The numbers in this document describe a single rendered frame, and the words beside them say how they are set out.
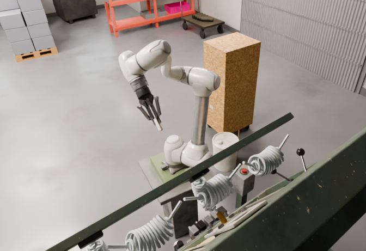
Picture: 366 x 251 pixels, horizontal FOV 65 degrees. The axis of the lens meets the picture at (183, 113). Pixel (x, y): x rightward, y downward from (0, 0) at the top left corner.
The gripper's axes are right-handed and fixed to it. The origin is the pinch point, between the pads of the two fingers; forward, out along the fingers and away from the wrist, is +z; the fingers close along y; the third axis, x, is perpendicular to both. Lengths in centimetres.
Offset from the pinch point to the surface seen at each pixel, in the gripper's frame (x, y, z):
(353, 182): -66, 61, 37
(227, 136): 189, 6, 37
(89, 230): -91, 8, 18
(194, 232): 39, -22, 72
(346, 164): -64, 61, 33
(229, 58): 175, 46, -39
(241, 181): 64, 16, 59
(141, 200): -84, 17, 18
